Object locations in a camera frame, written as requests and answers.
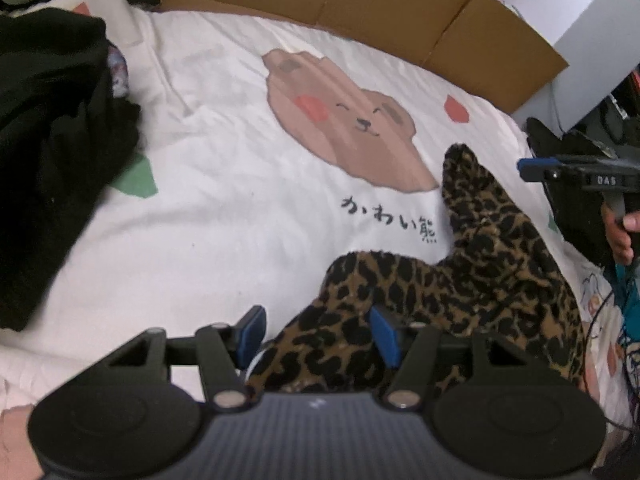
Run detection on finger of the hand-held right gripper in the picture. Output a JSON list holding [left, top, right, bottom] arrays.
[[516, 156, 563, 183]]

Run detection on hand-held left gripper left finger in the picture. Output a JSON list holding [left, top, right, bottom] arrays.
[[97, 305, 268, 409]]

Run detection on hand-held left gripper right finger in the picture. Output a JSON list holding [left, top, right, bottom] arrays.
[[369, 306, 545, 409]]

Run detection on leopard print pants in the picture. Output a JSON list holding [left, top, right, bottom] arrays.
[[247, 142, 591, 408]]

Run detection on person's right hand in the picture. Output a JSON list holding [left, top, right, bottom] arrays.
[[601, 204, 640, 267]]

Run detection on teal printed garment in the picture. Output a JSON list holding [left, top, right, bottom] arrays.
[[614, 255, 640, 361]]

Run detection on bear print blanket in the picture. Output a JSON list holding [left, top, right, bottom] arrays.
[[0, 0, 636, 480]]

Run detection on anime printed sheet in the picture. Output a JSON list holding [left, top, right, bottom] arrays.
[[577, 257, 640, 426]]

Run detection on black clothing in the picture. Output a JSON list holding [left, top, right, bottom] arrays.
[[0, 7, 143, 333]]

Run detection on grey patterned cloth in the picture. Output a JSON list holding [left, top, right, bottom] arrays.
[[107, 45, 132, 98]]

